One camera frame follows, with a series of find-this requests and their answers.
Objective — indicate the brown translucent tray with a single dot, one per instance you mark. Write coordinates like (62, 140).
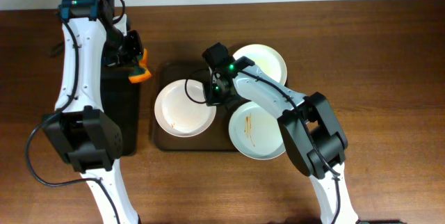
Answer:
(216, 137)

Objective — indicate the black plastic tray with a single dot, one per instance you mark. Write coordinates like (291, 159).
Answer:
(120, 101)

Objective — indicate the white plate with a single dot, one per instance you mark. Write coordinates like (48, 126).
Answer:
(255, 133)
(268, 59)
(177, 114)

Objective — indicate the orange green scrub sponge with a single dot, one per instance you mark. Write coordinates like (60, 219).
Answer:
(140, 70)

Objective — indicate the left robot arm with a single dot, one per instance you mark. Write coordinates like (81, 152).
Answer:
(79, 130)

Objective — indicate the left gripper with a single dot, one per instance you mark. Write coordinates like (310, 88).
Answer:
(133, 57)

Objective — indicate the white plate top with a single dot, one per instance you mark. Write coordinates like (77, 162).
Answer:
(268, 59)

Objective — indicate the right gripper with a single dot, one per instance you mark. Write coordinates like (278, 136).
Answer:
(213, 96)

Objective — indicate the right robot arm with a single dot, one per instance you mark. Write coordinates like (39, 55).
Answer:
(313, 138)

